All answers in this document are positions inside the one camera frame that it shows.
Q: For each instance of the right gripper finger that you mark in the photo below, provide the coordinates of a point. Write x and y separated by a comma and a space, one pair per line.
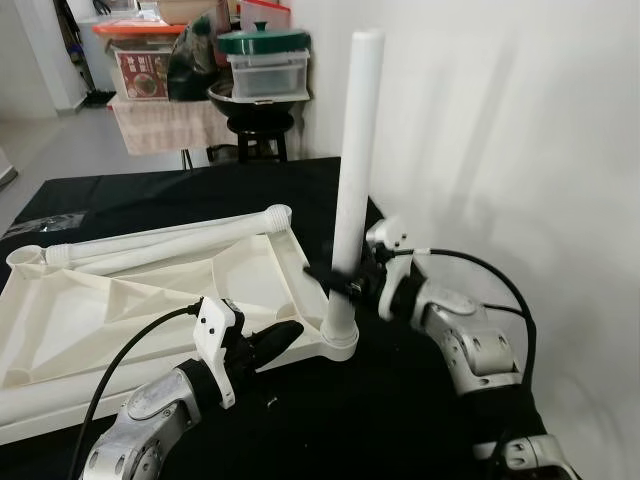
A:
327, 280

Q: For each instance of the cream plastic table top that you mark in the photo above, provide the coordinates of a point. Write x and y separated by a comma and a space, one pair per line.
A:
130, 300

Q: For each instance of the red printed box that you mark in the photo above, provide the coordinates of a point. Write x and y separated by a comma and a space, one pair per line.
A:
140, 75

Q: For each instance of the clear plastic container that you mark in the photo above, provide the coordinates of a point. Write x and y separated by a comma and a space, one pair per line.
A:
268, 75

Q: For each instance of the black tablecloth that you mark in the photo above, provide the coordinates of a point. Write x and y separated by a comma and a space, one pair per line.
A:
150, 190

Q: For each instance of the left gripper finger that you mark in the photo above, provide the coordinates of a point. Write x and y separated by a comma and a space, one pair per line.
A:
280, 332
272, 354

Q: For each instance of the green pot lid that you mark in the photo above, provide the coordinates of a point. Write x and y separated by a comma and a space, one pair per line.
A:
262, 42

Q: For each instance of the black floor appliance base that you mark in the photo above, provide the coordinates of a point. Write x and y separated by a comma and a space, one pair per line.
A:
97, 98

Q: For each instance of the clear tape patch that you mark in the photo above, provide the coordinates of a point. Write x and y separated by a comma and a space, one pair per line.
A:
50, 223

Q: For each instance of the orange container lid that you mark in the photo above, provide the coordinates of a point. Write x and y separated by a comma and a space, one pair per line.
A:
135, 30

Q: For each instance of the pink checked cloth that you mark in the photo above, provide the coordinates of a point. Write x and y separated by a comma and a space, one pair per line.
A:
165, 125

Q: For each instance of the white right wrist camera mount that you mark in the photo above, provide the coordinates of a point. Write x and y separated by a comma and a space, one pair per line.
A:
388, 232

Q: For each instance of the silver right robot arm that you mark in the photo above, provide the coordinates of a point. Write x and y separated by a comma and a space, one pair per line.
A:
470, 340

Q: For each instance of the black round stool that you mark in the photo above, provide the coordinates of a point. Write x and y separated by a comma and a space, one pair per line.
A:
258, 125

